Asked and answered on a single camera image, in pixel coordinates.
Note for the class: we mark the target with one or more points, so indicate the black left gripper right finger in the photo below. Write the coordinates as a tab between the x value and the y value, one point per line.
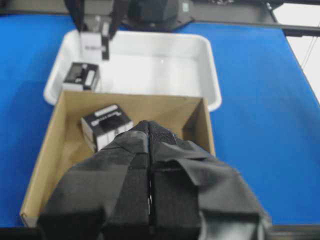
197	197

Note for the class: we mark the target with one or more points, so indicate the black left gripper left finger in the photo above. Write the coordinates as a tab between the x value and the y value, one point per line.
105	197

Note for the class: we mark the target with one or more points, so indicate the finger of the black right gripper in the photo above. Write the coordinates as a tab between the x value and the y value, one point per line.
108	31
76	9

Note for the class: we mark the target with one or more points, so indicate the black Dynamixel box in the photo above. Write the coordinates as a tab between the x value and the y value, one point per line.
94	46

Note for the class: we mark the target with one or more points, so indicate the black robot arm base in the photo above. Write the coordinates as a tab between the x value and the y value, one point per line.
158	15

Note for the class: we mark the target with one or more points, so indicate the black white box in tray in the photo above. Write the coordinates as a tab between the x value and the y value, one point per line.
82	76

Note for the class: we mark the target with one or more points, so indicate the black white Robotis box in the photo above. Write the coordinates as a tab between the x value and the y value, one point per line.
102	126

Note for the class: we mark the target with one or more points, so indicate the brown cardboard box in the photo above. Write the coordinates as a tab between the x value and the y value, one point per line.
64	145

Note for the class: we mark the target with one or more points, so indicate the white plastic tray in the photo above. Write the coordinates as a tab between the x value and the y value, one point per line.
150	63

